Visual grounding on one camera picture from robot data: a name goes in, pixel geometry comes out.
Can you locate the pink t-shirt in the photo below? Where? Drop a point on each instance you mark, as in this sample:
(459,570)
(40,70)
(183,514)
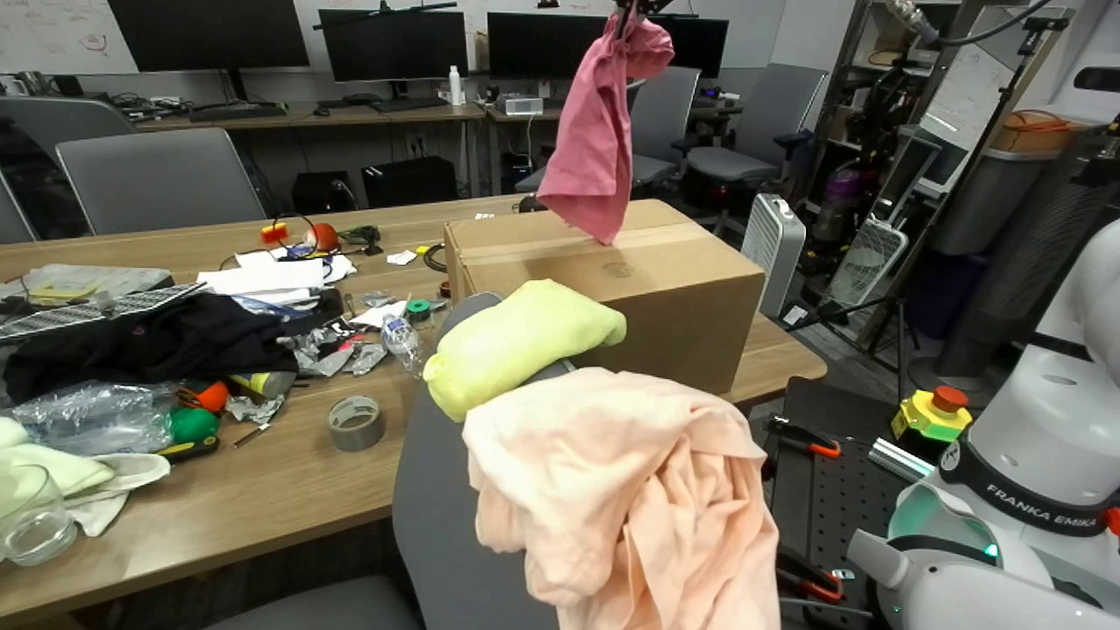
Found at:
(596,151)

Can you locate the yellow towel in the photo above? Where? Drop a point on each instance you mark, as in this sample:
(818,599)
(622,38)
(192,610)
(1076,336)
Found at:
(512,343)

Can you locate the peach t-shirt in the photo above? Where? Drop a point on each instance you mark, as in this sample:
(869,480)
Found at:
(631,500)

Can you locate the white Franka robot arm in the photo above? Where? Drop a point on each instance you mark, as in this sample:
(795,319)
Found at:
(1053,431)

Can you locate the large cardboard box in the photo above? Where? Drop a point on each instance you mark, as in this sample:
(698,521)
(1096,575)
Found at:
(676,291)

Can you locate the black computer monitor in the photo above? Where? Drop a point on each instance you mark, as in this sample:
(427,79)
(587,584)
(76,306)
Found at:
(528,42)
(390,42)
(210,32)

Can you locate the white bottle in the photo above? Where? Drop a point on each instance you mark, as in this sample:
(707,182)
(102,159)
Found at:
(458,88)

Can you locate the white heater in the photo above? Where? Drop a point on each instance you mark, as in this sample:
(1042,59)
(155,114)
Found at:
(773,249)

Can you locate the wooden desk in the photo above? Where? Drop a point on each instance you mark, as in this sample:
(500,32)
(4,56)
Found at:
(353,117)

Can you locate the black keyboard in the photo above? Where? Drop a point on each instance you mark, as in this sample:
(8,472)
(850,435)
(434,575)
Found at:
(234,110)

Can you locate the grey bin with orange lid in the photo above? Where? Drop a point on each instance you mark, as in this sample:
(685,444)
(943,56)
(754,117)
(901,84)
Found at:
(1028,187)

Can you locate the small red toy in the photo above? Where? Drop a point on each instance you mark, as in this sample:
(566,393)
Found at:
(274,232)

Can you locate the white papers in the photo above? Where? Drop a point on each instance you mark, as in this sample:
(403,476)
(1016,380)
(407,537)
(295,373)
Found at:
(266,277)

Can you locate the emergency stop button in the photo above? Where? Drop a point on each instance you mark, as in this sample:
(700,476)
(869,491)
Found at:
(934,418)

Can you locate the grey tape roll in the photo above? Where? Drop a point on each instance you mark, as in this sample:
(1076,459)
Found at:
(353,442)

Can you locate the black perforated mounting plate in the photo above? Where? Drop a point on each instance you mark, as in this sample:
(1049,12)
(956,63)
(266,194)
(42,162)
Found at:
(829,513)

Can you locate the whiteboard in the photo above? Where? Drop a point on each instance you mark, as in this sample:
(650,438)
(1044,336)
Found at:
(56,36)

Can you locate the black cloth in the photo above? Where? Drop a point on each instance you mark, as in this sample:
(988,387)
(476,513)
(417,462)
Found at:
(152,343)

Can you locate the green and orange toy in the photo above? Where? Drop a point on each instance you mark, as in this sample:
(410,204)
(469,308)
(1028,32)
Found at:
(193,420)

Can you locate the pale green cloth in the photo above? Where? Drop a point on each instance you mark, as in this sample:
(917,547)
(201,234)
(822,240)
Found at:
(71,472)

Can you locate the clear glass jar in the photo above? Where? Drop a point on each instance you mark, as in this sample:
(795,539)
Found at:
(35,528)

